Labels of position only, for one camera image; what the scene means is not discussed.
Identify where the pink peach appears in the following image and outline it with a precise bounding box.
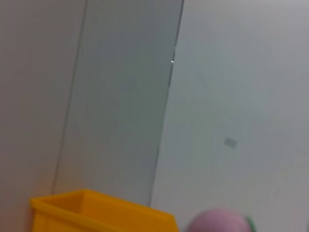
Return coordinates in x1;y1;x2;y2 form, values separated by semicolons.
184;208;256;232

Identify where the yellow plastic bin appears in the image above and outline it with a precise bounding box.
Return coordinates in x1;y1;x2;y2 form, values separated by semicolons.
30;189;179;232

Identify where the small grey wall plate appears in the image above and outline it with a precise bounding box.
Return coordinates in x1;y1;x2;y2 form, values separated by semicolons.
224;137;238;148

